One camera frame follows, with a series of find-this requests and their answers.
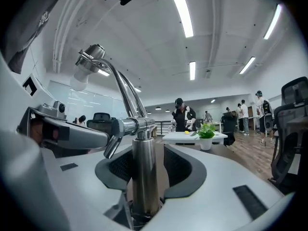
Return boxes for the black mesh office chair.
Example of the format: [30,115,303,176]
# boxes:
[281,76,308,111]
[220,111,238,147]
[86,112,116,136]
[269,104,308,195]

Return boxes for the green plant in white pot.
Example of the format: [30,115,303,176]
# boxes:
[194,122,217,151]

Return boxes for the person's grey shirt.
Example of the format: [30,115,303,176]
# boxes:
[0,0,74,75]

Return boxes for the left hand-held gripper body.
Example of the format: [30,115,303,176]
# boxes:
[0,49,70,154]

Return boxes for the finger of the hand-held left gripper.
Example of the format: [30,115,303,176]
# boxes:
[42,116,111,151]

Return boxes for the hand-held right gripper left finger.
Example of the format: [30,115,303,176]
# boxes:
[40,148,134,231]

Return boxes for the chrome table lamp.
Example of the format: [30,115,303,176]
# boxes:
[69,43,162,226]

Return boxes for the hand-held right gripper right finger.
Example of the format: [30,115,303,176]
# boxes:
[149,143,295,231]

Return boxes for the white table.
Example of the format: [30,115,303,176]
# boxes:
[162,130,229,146]

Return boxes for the person's left hand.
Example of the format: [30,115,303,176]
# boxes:
[30,120,44,145]

